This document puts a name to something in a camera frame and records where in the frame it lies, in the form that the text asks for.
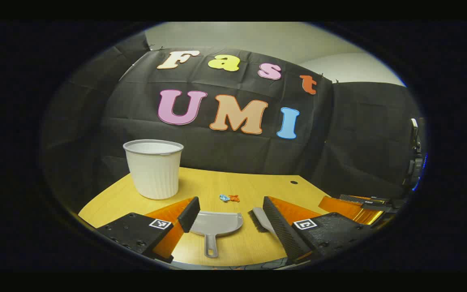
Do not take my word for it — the small grey broom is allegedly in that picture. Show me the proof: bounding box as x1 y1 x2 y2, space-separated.
248 207 278 237

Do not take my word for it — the grey plastic dustpan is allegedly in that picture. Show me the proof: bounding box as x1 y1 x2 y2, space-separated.
189 211 244 259

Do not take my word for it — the black backdrop cloth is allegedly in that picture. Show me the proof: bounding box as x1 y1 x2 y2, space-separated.
41 32 424 212

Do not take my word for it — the white ribbed garbage bin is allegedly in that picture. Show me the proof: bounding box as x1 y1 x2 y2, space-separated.
123 139 184 200

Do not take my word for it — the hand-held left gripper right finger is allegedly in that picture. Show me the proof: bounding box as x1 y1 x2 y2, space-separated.
263 196 376 264

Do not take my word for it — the wooden desktop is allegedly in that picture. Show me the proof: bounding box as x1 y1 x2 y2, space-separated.
78 167 385 267

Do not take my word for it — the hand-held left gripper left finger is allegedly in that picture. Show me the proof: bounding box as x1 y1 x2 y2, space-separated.
96 196 201 264

